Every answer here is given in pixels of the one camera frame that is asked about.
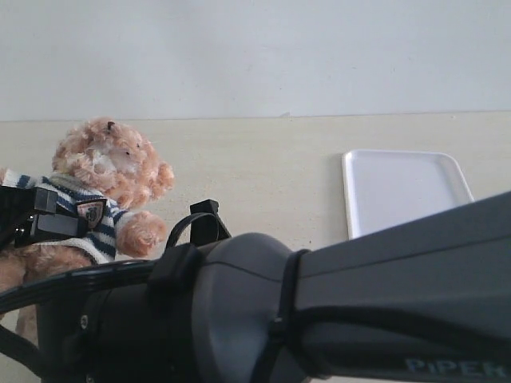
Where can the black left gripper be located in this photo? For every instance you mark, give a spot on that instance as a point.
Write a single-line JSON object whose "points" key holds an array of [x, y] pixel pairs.
{"points": [[34, 216]]}

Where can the tan teddy bear striped sweater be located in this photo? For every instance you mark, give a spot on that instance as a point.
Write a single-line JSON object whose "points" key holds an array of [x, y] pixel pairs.
{"points": [[103, 171]]}

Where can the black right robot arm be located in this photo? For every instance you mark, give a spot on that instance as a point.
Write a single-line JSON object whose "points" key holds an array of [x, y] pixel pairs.
{"points": [[427, 301]]}

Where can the black zip tie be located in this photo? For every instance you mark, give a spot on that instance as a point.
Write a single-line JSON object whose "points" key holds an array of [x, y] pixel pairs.
{"points": [[278, 327]]}

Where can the white rectangular plastic tray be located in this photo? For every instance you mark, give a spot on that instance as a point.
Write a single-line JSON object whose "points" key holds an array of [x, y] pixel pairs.
{"points": [[386, 188]]}

